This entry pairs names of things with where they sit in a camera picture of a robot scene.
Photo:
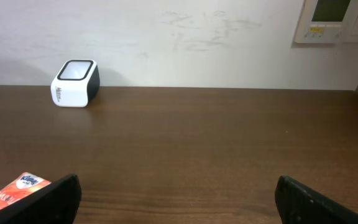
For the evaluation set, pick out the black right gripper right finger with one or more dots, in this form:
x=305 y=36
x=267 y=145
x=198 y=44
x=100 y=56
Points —
x=297 y=203

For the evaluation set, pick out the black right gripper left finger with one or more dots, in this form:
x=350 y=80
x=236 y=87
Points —
x=58 y=202

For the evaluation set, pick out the orange Kleenex tissue pack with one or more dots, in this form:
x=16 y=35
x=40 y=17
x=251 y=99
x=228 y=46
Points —
x=20 y=188

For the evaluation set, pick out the white barcode scanner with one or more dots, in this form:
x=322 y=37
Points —
x=76 y=84

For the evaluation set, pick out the beige wall control panel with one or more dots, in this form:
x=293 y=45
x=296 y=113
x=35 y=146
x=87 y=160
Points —
x=327 y=22

